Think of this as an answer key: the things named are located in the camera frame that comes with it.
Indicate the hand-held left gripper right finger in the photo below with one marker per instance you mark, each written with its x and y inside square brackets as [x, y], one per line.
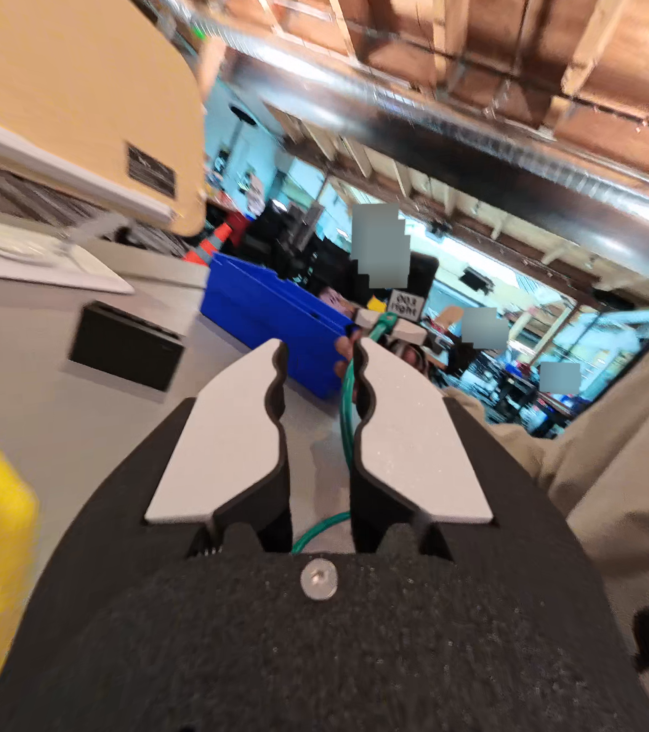
[421, 452]

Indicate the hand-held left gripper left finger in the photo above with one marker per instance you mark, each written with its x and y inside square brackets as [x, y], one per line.
[221, 452]

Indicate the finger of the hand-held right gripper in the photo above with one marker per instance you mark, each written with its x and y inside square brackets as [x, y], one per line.
[367, 319]
[410, 331]

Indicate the blue plastic bin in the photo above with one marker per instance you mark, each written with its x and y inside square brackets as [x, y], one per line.
[267, 309]

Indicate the black ethernet switch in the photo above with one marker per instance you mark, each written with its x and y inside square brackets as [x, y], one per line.
[124, 349]

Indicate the person's right hand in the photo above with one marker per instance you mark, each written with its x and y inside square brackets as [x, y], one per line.
[344, 357]

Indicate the orange striped traffic cone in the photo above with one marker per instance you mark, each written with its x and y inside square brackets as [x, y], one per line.
[213, 243]

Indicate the silver ceiling duct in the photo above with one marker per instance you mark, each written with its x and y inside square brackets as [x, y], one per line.
[473, 154]

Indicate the wooden board with white rail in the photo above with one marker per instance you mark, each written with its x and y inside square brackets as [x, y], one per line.
[73, 86]

